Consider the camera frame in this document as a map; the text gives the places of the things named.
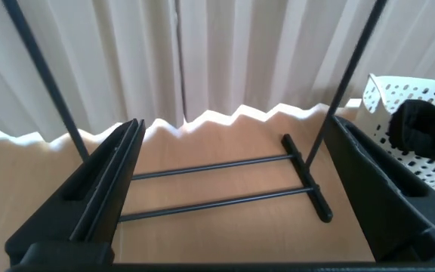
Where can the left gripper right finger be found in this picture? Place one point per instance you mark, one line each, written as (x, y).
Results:
(387, 211)

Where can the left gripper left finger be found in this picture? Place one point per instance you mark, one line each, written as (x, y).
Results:
(74, 219)

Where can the white laundry basket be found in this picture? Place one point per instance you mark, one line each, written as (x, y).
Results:
(381, 90)

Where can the black clothes rack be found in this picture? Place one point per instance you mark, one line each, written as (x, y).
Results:
(308, 181)

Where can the black garment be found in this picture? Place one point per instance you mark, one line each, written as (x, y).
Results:
(421, 128)

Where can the beige curtain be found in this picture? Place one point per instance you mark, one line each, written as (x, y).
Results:
(240, 49)

